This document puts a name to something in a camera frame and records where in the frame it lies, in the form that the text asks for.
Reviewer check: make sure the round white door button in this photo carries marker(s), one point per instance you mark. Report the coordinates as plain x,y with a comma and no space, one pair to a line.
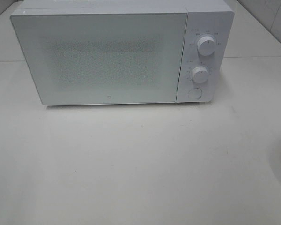
195,93

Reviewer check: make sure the white microwave door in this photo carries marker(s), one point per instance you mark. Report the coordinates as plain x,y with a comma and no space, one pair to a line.
103,59

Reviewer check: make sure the lower white timer knob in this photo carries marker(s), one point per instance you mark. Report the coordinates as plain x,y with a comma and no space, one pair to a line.
200,74

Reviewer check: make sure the upper white power knob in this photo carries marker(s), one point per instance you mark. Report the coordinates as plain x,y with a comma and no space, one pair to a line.
206,44

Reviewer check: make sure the white microwave oven body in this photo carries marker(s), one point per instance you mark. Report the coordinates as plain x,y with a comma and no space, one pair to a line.
213,17

